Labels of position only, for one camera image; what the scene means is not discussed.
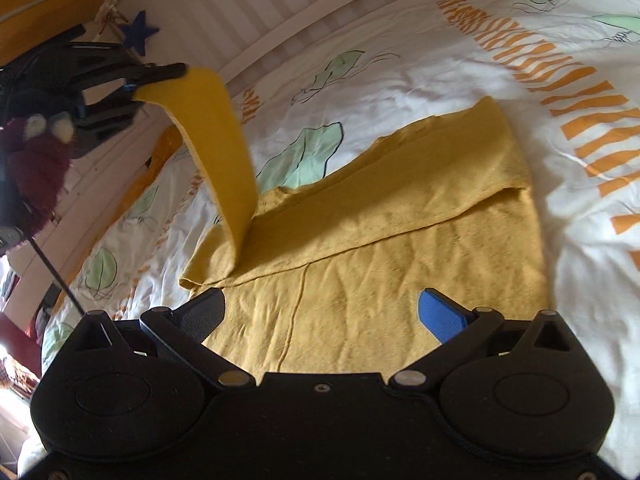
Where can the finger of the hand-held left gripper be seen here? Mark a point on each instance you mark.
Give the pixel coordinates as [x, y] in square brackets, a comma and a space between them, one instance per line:
[112, 112]
[150, 73]

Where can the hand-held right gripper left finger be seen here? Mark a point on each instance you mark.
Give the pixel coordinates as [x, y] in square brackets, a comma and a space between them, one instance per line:
[204, 312]

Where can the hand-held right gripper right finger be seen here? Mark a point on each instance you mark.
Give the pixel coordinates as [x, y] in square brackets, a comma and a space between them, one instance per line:
[442, 317]

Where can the yellow knit garment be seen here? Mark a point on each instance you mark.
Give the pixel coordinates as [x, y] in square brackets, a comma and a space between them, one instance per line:
[375, 240]

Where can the person's left forearm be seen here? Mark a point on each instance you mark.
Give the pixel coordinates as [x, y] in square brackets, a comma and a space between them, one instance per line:
[35, 180]

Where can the blue star decoration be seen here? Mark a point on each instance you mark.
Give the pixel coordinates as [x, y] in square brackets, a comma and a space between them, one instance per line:
[136, 35]

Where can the white striped headboard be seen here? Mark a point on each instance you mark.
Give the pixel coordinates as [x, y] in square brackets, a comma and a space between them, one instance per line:
[225, 10]

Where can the dark red cloth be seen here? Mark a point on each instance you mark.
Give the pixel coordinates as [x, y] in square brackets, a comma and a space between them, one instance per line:
[17, 332]

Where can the white leaf printed blanket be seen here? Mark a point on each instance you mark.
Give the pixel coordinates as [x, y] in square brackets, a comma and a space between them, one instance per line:
[425, 85]

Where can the white bed frame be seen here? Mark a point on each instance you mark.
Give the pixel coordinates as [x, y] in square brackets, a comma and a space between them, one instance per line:
[100, 185]

